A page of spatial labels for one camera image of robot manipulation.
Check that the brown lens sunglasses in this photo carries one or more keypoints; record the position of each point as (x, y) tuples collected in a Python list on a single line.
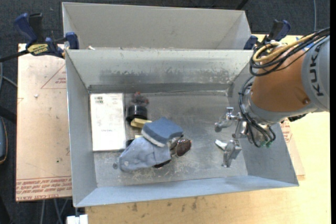
[(183, 147)]

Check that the brown cardboard board red print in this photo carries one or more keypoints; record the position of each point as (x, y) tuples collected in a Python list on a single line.
[(42, 123)]

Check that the white flat box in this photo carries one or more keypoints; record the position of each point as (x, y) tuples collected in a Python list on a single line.
[(108, 123)]

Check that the blue-grey cloth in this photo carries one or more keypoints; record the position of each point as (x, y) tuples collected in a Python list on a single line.
[(141, 154)]

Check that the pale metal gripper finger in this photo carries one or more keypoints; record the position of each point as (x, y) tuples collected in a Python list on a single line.
[(231, 150), (223, 122)]

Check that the grey metal bin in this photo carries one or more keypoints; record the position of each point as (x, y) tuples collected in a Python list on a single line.
[(199, 118)]

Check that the blue sponge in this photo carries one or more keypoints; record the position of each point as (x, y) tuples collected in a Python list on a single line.
[(162, 128)]

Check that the black round cup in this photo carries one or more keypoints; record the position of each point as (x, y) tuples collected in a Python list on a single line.
[(135, 112)]

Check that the pale wood block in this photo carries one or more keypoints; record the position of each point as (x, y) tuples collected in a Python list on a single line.
[(139, 122)]

